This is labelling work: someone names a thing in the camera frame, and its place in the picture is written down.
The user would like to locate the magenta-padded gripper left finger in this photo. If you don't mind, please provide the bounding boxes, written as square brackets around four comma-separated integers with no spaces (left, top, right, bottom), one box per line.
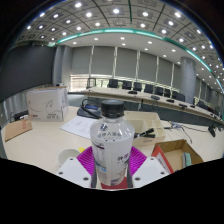
[55,145,99,189]

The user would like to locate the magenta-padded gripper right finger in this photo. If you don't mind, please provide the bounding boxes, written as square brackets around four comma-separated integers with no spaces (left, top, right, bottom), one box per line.
[125,145,169,189]

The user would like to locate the clear bottle with black cap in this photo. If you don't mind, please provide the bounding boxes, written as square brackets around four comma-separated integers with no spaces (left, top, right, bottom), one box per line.
[89,98,136,187]

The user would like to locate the open cardboard box, red label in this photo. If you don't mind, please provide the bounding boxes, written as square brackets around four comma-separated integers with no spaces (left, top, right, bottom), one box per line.
[151,138,205,175]

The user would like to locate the grey whiteboard eraser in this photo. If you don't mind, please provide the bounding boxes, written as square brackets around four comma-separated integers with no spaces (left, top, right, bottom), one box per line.
[182,152,193,168]

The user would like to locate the white printed paper sheet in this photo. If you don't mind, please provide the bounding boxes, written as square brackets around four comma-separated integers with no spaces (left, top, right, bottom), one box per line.
[59,114,99,140]

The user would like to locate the beige compartment tray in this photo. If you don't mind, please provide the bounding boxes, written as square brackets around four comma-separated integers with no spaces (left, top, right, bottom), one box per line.
[123,110,168,148]

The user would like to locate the small brown cardboard box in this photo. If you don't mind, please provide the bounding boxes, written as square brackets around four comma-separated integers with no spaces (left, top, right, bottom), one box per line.
[3,116,34,143]

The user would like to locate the white printed cardboard box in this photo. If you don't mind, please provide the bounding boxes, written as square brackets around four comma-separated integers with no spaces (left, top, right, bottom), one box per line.
[25,85,70,123]

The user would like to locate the black tabletop microphone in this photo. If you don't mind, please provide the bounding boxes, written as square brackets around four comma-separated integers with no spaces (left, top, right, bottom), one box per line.
[208,125,218,138]

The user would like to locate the small black device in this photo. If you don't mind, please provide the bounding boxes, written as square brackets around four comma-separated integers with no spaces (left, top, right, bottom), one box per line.
[13,109,30,122]

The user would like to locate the row of black desk microphones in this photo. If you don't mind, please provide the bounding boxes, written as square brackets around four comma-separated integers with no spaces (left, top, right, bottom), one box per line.
[127,89,198,109]

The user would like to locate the long conference desk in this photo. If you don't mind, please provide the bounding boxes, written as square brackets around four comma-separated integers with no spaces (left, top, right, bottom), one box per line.
[68,85,224,126]

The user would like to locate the row of black office chairs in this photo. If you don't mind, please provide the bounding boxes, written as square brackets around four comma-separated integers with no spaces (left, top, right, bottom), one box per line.
[85,77,224,114]

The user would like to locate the group of ceiling lights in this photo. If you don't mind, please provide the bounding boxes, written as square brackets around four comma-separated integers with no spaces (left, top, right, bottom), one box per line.
[16,0,224,68]

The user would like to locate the white mug with yellow handle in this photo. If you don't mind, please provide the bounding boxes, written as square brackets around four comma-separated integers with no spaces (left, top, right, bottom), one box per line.
[57,146,86,168]

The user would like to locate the black cable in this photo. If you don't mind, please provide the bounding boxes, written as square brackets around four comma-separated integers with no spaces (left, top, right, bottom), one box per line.
[163,121,194,144]

